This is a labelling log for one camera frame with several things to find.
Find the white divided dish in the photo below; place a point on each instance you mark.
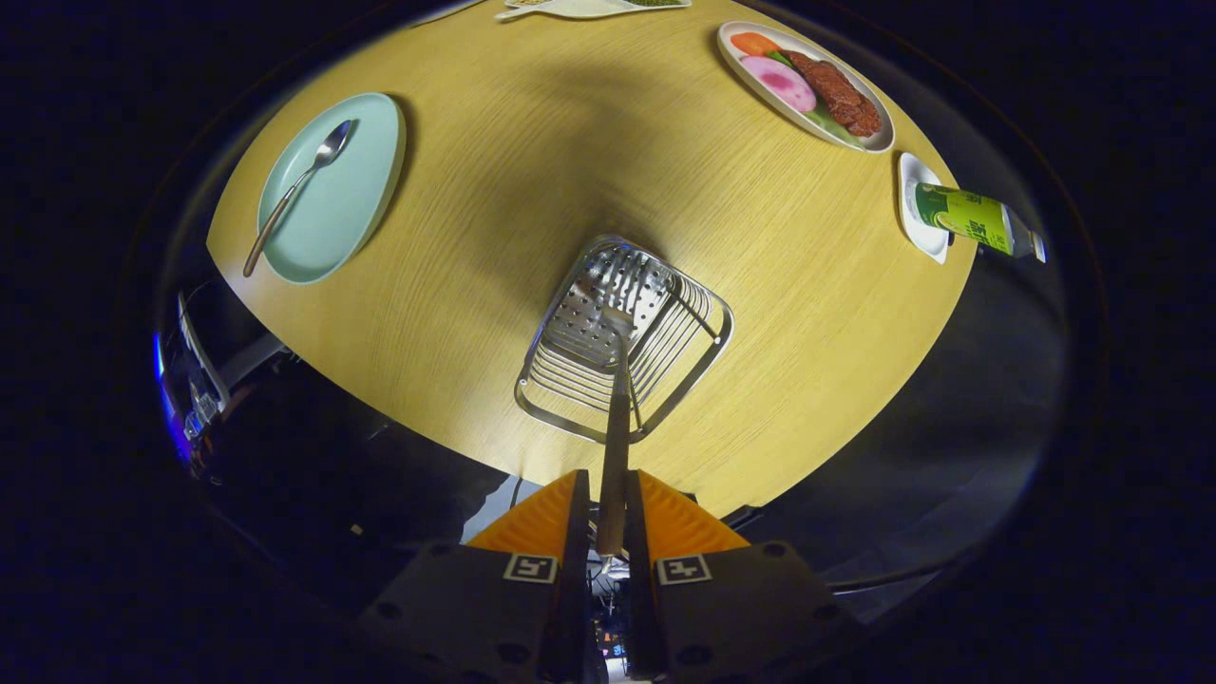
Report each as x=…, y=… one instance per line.
x=589, y=9

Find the teal plate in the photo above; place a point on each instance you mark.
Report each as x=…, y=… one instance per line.
x=351, y=209

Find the orange carrot slice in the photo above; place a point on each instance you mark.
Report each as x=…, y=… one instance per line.
x=755, y=44

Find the pink radish slice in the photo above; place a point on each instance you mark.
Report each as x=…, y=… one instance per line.
x=779, y=84

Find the round white food plate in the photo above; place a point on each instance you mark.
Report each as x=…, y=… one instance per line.
x=730, y=30

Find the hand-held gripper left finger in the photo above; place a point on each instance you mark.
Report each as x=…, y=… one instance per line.
x=575, y=608

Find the green lettuce leaf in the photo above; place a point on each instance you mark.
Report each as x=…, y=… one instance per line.
x=826, y=128

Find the green label drink bottle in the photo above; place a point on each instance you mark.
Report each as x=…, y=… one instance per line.
x=969, y=217

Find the white square coaster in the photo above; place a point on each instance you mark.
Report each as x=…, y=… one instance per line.
x=912, y=228

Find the brown meat pieces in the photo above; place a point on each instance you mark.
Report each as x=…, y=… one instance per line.
x=836, y=90

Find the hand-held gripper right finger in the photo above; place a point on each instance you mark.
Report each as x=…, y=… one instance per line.
x=641, y=617

